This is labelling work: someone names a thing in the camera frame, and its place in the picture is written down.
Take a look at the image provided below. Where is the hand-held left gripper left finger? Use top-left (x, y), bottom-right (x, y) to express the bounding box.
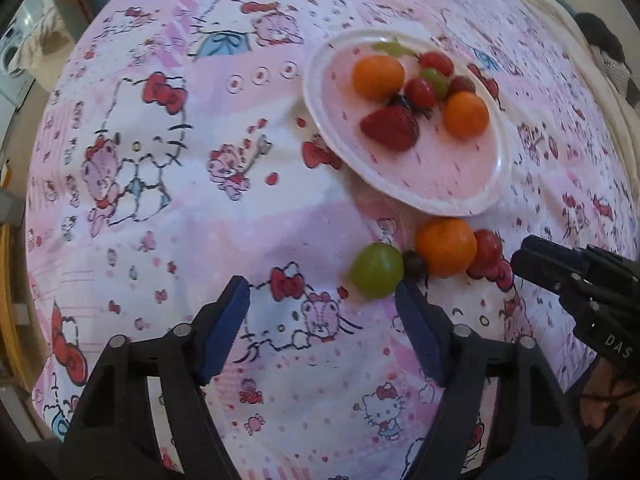
top-left (57, 275), bottom-right (251, 480)

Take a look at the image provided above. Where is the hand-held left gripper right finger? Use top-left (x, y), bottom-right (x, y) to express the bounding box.
top-left (394, 279), bottom-right (591, 480)

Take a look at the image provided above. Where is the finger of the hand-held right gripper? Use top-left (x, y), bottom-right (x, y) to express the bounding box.
top-left (510, 254), bottom-right (582, 296)
top-left (520, 235), bottom-right (601, 274)

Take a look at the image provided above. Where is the green grape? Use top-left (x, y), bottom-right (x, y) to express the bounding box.
top-left (348, 242), bottom-right (405, 299)
top-left (419, 69), bottom-right (450, 98)

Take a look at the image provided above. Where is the small orange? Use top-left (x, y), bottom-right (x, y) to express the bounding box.
top-left (444, 91), bottom-right (490, 139)
top-left (352, 55), bottom-right (406, 101)
top-left (415, 217), bottom-right (478, 279)

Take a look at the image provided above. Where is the white paper plate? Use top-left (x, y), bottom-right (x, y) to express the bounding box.
top-left (302, 28), bottom-right (512, 218)

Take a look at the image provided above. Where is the red strawberry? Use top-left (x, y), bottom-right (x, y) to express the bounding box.
top-left (360, 105), bottom-right (420, 152)

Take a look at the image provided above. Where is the red cherry tomato with stem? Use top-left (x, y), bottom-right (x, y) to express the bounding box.
top-left (404, 77), bottom-right (436, 109)

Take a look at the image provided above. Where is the person's right forearm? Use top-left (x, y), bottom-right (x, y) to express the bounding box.
top-left (580, 357), bottom-right (640, 443)

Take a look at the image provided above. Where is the pink cartoon printed blanket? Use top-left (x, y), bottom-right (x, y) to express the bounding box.
top-left (25, 0), bottom-right (632, 480)

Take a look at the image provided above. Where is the black jacket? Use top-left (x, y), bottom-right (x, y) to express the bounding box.
top-left (574, 12), bottom-right (632, 94)

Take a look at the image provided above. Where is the white washing machine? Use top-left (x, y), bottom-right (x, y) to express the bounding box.
top-left (0, 7), bottom-right (32, 112)

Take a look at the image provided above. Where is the white cloth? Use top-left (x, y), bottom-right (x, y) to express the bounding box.
top-left (15, 0), bottom-right (69, 74)

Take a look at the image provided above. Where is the wooden furniture frame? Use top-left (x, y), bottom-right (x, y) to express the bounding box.
top-left (0, 222), bottom-right (34, 397)

